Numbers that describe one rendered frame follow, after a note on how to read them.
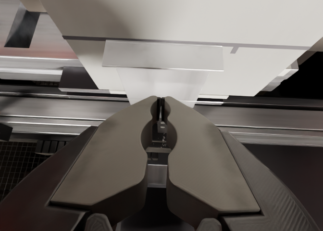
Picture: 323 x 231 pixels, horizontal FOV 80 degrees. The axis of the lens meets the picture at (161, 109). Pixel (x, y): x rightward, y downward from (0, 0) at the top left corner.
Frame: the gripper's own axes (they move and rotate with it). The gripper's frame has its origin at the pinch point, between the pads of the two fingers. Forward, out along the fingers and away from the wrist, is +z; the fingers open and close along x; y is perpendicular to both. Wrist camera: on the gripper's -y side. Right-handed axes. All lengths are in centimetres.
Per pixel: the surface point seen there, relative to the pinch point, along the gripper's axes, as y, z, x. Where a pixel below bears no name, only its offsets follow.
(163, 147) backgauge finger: 21.7, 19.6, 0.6
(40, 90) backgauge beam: 16.1, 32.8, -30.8
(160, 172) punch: 10.8, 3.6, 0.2
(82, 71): 2.6, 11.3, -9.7
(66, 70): 2.6, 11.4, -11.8
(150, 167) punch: 10.6, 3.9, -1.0
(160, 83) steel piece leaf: 2.2, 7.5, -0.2
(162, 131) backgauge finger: 18.1, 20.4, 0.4
